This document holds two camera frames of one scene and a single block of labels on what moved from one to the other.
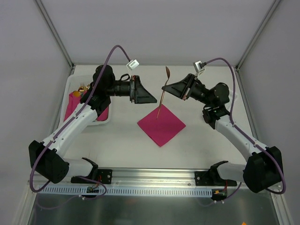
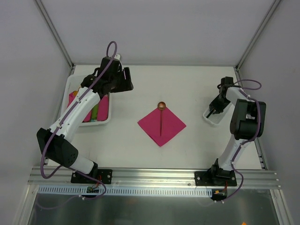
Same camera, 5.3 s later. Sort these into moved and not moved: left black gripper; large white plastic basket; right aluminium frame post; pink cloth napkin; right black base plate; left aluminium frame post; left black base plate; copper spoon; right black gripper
Moved: copper spoon; right black gripper; left black gripper
Not moved: left aluminium frame post; right black base plate; large white plastic basket; left black base plate; right aluminium frame post; pink cloth napkin
